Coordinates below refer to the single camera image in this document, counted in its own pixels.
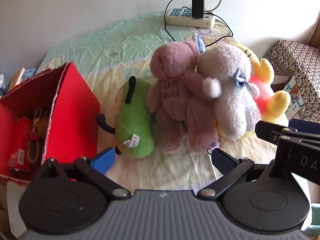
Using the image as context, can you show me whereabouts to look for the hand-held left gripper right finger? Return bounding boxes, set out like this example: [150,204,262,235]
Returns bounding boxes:
[197,149,275,200]

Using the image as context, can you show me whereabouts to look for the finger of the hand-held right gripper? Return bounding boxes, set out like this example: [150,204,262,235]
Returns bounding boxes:
[289,119,320,133]
[255,120,320,145]

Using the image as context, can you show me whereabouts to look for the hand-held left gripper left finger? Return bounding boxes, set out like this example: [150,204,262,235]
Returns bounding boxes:
[31,147,132,200]

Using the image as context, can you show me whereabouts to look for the yellow tiger plush toy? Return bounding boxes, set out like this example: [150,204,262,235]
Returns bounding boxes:
[216,44,292,139]

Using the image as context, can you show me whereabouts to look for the white plush rabbit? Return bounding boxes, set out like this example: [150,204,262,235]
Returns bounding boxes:
[191,33,262,140]

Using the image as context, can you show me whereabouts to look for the green plush toy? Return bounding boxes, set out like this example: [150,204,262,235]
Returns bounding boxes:
[96,76,154,158]

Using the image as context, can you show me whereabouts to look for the red cardboard box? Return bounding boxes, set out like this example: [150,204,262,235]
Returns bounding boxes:
[0,62,101,183]

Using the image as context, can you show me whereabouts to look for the brown teddy bear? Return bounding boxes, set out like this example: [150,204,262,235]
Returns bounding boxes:
[146,41,222,155]

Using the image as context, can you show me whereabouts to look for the white blue cardboard box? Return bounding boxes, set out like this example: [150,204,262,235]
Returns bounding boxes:
[271,75,307,120]

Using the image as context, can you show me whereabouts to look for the brown patterned cloth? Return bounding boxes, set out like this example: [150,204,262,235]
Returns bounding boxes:
[264,39,320,123]

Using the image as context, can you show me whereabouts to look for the red packet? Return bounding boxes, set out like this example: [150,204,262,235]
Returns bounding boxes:
[7,117,34,173]

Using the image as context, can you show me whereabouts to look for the yellow book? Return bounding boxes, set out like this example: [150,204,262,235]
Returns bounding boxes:
[9,67,26,90]

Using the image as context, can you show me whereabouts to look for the clear plastic bag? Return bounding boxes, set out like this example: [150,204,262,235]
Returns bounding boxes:
[0,74,9,97]

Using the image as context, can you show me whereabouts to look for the white power strip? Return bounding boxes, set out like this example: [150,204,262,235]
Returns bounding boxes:
[166,8,215,29]

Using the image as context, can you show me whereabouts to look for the black charger with cable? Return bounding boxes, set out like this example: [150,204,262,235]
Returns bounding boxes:
[164,0,233,48]

